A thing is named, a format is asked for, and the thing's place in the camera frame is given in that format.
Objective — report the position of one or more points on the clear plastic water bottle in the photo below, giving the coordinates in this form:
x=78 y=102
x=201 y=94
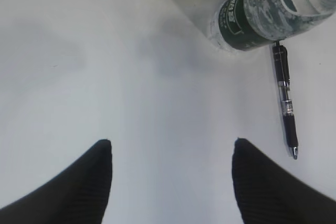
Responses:
x=248 y=24

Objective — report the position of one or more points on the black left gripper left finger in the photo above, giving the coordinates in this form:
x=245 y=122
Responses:
x=79 y=194

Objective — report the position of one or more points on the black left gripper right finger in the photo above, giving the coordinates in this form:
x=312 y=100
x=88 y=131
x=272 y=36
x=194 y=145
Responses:
x=266 y=193

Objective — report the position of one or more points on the black pen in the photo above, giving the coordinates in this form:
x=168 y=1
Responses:
x=280 y=57

